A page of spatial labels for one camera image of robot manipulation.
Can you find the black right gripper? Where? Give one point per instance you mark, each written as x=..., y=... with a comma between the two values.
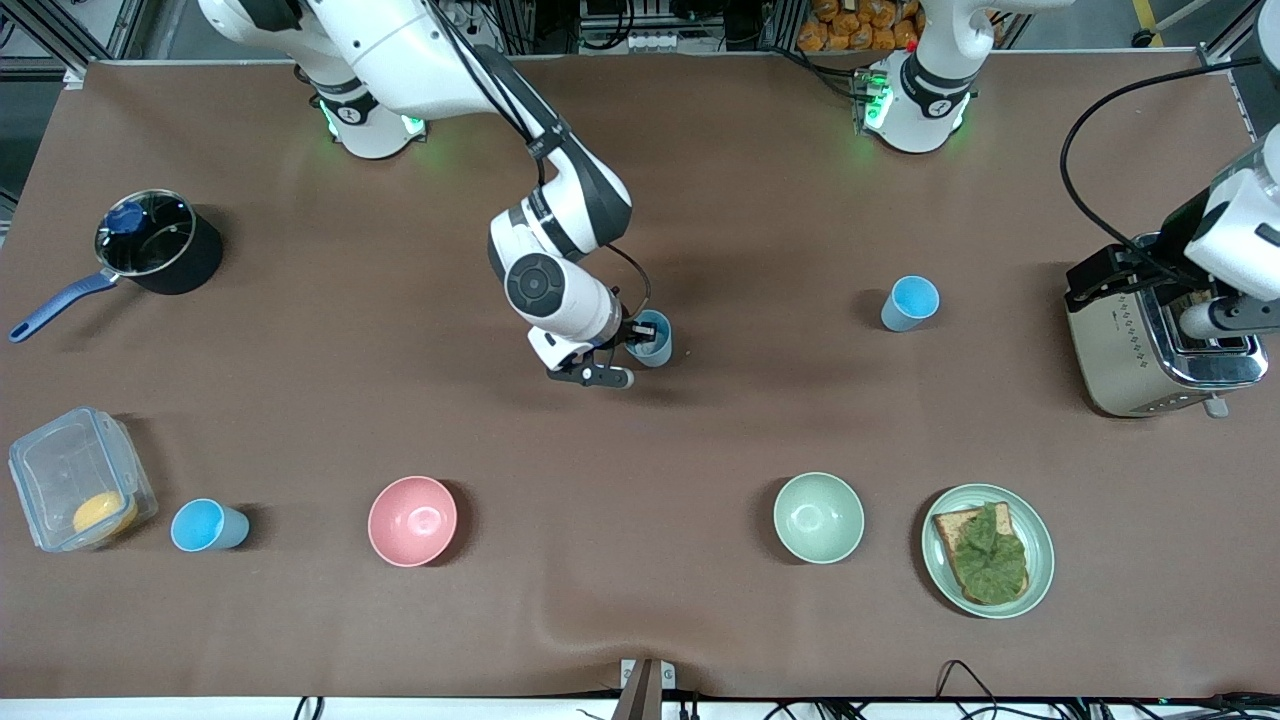
x=632, y=331

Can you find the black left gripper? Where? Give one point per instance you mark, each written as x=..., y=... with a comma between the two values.
x=1176, y=236

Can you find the blue plastic cup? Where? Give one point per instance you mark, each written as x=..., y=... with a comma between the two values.
x=658, y=355
x=200, y=525
x=912, y=300

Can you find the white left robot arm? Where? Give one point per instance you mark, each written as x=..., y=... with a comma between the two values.
x=925, y=120

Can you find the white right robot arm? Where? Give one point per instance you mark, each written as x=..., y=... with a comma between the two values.
x=400, y=50

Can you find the silver toaster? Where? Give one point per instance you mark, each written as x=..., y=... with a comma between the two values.
x=1120, y=350

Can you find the brown table cloth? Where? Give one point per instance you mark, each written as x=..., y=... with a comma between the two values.
x=640, y=480

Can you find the pale green bowl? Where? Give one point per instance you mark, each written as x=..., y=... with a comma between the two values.
x=818, y=518

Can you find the pale green plate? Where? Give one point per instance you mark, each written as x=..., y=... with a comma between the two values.
x=1040, y=560

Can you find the white power strip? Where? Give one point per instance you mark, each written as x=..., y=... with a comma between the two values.
x=655, y=42

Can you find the pink bowl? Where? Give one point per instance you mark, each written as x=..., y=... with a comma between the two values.
x=412, y=520

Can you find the toasted bread slice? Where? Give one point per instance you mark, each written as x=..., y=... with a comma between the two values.
x=948, y=530

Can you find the green lettuce leaf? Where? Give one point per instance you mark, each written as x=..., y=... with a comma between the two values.
x=990, y=555

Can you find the bag of orange buns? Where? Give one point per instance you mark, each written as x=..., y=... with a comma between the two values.
x=860, y=25

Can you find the glass lid blue knob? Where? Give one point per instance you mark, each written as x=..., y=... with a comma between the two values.
x=125, y=217

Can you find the yellow food piece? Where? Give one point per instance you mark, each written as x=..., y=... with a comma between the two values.
x=105, y=515

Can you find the clear plastic food container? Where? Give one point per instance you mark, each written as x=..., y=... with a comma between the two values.
x=60, y=470

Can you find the metal mounting bracket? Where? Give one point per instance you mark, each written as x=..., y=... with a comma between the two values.
x=647, y=690

